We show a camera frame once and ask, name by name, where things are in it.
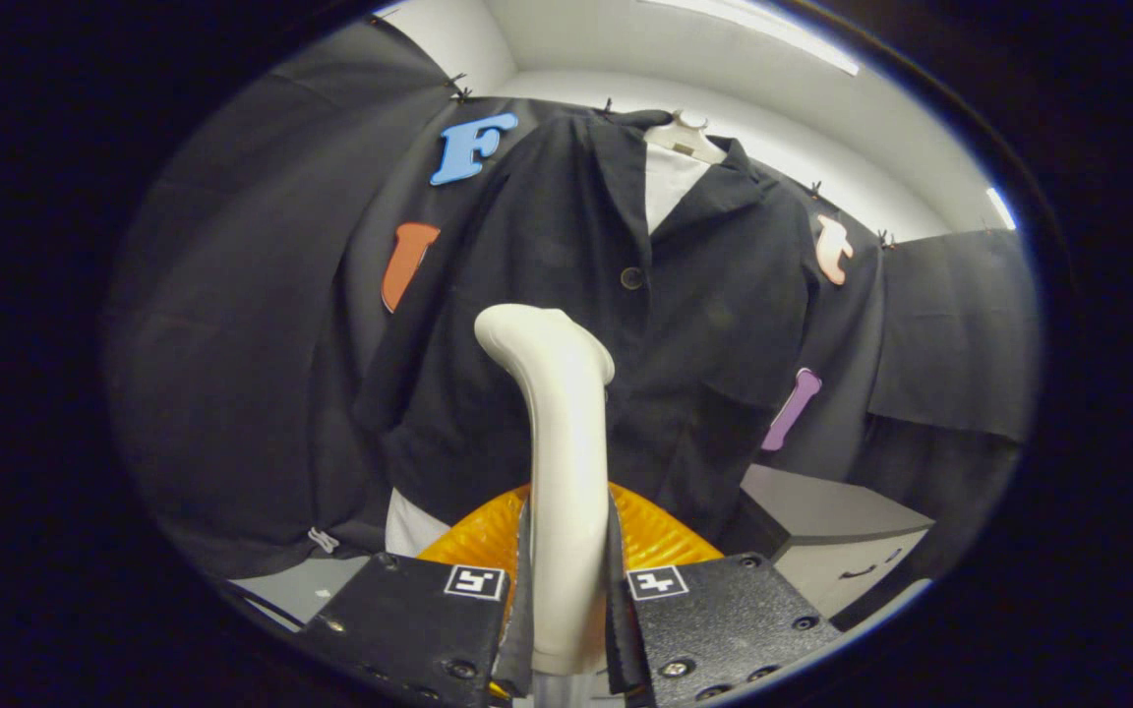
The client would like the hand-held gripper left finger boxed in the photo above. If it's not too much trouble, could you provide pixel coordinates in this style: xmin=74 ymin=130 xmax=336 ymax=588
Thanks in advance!
xmin=299 ymin=482 xmax=536 ymax=708

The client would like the black suit jacket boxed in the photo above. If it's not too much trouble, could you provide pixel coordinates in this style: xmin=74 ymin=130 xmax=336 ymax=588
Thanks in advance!
xmin=355 ymin=108 xmax=823 ymax=547

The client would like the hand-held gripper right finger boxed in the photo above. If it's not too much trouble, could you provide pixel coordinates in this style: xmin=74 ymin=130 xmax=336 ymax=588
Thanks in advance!
xmin=608 ymin=482 xmax=843 ymax=708

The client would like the white garment steamer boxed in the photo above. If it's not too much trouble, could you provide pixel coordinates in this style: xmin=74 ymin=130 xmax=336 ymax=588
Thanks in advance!
xmin=473 ymin=303 xmax=617 ymax=708

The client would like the black backdrop cloth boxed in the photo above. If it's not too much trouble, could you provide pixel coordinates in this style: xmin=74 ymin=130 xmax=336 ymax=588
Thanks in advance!
xmin=104 ymin=20 xmax=1040 ymax=630

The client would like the cream clothes hanger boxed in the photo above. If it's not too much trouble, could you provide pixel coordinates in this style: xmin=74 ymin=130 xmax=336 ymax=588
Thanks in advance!
xmin=643 ymin=110 xmax=728 ymax=165

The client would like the grey cabinet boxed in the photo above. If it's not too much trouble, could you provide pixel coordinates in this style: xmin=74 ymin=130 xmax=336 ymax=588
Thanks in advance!
xmin=719 ymin=462 xmax=936 ymax=620

